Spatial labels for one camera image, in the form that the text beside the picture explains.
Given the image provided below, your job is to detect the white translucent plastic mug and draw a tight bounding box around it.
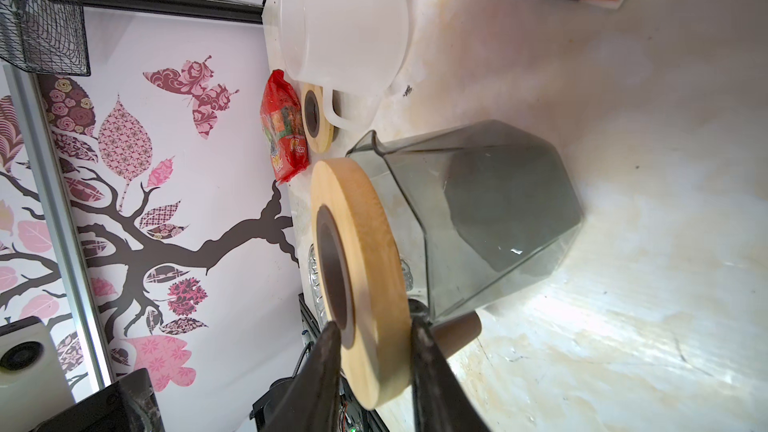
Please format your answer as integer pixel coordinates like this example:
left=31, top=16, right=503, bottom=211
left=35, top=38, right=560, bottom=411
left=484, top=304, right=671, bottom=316
left=278, top=0, right=409, bottom=131

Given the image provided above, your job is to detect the white fan device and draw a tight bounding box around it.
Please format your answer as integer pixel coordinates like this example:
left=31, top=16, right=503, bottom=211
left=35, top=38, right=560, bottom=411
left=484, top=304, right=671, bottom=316
left=1, top=316, right=75, bottom=432

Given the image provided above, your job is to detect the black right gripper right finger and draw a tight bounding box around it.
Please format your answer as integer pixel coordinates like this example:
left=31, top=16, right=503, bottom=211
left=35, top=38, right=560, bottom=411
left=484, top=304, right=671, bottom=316
left=409, top=299, right=489, bottom=431

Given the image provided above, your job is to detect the black wire mesh basket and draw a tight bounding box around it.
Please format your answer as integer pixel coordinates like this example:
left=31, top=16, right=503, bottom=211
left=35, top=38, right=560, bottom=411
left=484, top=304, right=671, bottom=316
left=1, top=0, right=91, bottom=76

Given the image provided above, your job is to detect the clear ribbed glass dripper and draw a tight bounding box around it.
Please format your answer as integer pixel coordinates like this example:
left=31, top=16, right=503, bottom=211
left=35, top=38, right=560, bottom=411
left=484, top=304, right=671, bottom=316
left=308, top=244, right=414, bottom=329

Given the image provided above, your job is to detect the smoked glass carafe wooden handle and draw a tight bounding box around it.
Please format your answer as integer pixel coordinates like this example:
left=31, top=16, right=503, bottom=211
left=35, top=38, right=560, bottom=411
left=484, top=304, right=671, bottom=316
left=348, top=120, right=583, bottom=325

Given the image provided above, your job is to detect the small wooden ring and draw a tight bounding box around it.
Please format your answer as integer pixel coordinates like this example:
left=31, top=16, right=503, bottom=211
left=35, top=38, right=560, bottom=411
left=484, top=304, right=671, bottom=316
left=299, top=82, right=336, bottom=155

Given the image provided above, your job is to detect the wooden dripper collar ring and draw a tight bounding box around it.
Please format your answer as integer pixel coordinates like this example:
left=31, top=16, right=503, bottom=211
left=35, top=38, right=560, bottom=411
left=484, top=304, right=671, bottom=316
left=310, top=157, right=415, bottom=411

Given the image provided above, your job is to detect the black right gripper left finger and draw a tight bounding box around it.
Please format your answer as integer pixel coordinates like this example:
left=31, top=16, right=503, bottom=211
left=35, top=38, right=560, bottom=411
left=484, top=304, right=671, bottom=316
left=265, top=321, right=341, bottom=432

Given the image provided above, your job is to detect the aluminium side rail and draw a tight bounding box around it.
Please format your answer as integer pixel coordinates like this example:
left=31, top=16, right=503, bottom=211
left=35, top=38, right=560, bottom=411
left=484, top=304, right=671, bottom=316
left=2, top=63, right=114, bottom=390

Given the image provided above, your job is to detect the red gummy candy bag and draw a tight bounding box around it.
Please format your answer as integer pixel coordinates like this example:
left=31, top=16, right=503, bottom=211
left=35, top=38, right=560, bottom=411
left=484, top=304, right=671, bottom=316
left=260, top=69, right=310, bottom=184

